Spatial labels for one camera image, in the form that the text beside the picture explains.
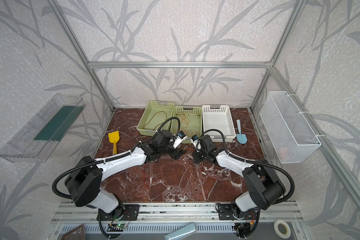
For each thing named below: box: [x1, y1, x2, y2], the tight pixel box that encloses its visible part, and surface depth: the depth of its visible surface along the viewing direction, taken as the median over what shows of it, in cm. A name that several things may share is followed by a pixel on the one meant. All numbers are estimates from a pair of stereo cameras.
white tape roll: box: [273, 219, 291, 239], surface depth 71 cm
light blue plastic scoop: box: [236, 119, 248, 145], surface depth 105 cm
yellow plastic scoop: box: [108, 131, 120, 155], surface depth 104 cm
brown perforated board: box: [61, 223, 85, 240], surface depth 69 cm
